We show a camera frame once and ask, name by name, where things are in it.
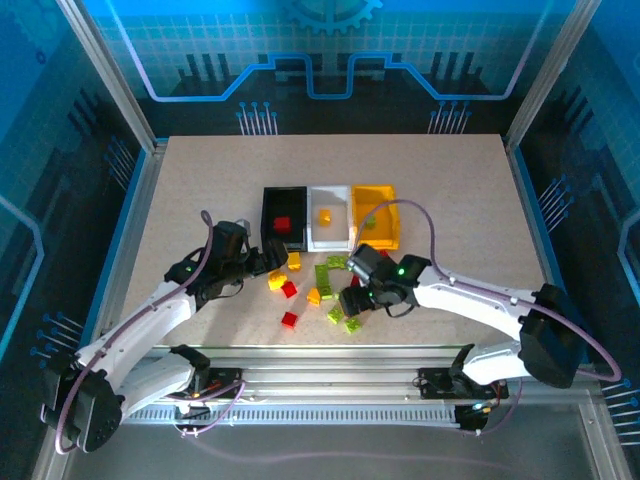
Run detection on black plastic container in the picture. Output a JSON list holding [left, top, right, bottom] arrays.
[[260, 185, 310, 253]]

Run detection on aluminium frame post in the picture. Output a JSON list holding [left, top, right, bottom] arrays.
[[53, 0, 169, 154], [503, 0, 605, 149]]

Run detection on yellow plastic container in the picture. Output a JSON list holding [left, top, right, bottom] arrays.
[[351, 183, 403, 251]]

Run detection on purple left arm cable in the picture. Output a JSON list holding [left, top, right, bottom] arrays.
[[52, 209, 216, 456]]

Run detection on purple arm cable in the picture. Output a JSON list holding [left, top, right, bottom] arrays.
[[52, 209, 216, 456], [352, 199, 624, 384]]

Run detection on long green lego brick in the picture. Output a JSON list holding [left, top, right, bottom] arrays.
[[314, 263, 335, 302]]

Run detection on black controller board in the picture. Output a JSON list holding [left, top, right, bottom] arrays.
[[455, 399, 501, 435], [174, 399, 211, 424]]

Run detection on aluminium table side rail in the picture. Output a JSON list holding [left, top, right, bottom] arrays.
[[82, 139, 169, 364], [503, 138, 576, 364]]

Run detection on white plastic container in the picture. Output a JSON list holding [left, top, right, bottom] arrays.
[[306, 184, 355, 253]]

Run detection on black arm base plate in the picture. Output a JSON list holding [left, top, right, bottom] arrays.
[[192, 367, 246, 401], [417, 367, 510, 401]]

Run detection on white slotted cable duct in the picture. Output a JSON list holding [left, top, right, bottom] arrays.
[[79, 407, 459, 427]]

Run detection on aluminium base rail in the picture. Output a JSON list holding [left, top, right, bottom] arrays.
[[64, 343, 604, 426]]

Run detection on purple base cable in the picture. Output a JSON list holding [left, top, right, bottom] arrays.
[[474, 377, 524, 436], [164, 382, 247, 437]]

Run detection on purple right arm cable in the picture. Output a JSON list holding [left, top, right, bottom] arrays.
[[352, 199, 624, 384]]

